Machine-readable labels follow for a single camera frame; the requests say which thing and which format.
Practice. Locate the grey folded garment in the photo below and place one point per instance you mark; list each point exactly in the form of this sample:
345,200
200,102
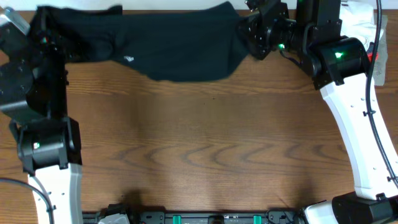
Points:
379,73

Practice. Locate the black t-shirt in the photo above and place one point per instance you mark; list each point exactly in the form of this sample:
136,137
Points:
198,46

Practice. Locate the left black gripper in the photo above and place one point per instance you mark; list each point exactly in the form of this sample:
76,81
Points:
41,46

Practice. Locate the red and black folded garment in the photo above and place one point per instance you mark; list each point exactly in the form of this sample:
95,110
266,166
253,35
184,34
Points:
370,52

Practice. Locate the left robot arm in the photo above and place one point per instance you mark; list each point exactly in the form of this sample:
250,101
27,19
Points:
50,152

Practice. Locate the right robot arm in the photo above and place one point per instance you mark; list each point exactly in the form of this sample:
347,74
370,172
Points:
342,72

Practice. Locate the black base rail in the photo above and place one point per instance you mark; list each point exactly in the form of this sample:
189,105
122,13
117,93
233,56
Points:
122,213

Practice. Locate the white folded garment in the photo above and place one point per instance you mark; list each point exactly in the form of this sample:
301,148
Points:
358,22

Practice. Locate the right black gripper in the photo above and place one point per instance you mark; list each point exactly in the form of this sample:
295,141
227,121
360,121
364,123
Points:
253,28

